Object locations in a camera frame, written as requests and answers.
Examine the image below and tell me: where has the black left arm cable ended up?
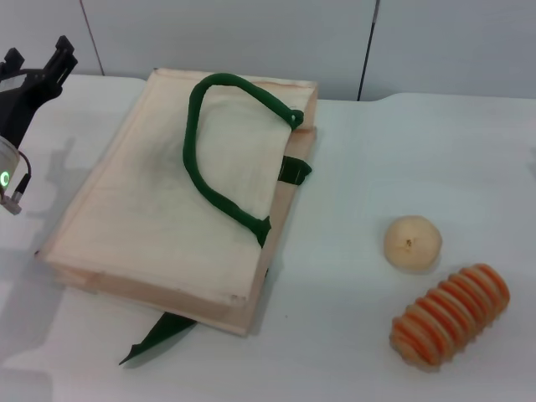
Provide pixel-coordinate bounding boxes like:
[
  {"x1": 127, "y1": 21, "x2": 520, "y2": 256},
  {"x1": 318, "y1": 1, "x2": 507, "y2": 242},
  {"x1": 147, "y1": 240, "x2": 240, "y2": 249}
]
[{"x1": 0, "y1": 149, "x2": 34, "y2": 215}]

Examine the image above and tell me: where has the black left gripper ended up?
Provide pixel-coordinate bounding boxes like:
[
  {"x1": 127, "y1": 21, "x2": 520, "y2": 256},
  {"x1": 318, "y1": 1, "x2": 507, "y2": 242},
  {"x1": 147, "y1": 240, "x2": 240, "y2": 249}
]
[{"x1": 0, "y1": 34, "x2": 80, "y2": 148}]

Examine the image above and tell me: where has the beige round toy fruit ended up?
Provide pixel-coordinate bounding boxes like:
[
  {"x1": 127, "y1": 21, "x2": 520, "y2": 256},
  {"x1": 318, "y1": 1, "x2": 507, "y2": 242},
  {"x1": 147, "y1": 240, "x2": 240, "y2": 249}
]
[{"x1": 384, "y1": 214, "x2": 443, "y2": 274}]

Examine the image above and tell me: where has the orange striped toy bread roll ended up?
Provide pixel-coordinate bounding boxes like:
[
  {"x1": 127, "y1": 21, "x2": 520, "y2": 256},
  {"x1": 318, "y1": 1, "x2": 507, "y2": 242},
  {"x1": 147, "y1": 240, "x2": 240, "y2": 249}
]
[{"x1": 389, "y1": 262, "x2": 512, "y2": 369}]

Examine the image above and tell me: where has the white handbag with green handles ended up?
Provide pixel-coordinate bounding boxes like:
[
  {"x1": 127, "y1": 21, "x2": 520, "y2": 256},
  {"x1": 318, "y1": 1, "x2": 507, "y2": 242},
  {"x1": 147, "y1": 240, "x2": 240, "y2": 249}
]
[{"x1": 34, "y1": 67, "x2": 318, "y2": 368}]

